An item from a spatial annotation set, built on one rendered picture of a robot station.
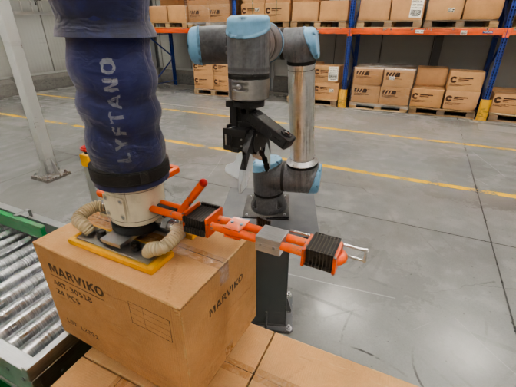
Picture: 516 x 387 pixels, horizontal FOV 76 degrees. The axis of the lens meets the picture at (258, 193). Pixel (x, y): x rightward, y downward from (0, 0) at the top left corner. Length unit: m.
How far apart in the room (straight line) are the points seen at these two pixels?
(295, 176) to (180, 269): 0.79
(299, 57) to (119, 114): 0.75
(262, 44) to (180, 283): 0.63
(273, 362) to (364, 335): 0.97
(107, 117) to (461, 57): 8.58
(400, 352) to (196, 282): 1.50
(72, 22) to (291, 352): 1.21
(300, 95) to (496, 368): 1.77
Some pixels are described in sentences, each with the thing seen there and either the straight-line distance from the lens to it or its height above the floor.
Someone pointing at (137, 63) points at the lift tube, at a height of 1.54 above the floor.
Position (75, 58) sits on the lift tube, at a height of 1.55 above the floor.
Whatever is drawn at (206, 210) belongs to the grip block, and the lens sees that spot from 0.96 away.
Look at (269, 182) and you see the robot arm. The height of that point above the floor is 0.95.
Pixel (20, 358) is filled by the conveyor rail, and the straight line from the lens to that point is 1.52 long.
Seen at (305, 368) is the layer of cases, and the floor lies 0.54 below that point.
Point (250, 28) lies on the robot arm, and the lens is 0.72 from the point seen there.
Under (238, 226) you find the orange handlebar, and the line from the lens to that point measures 0.89.
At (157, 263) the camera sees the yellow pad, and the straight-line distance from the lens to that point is 1.00.
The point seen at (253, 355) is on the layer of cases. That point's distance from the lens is 1.36.
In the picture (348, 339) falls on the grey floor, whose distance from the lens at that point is 2.17.
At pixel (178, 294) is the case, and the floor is 1.00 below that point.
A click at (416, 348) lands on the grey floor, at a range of 2.25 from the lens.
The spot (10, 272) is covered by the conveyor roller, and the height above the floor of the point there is 0.54.
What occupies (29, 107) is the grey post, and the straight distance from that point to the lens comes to 4.50.
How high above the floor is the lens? 1.62
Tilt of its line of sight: 27 degrees down
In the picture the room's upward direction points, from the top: straight up
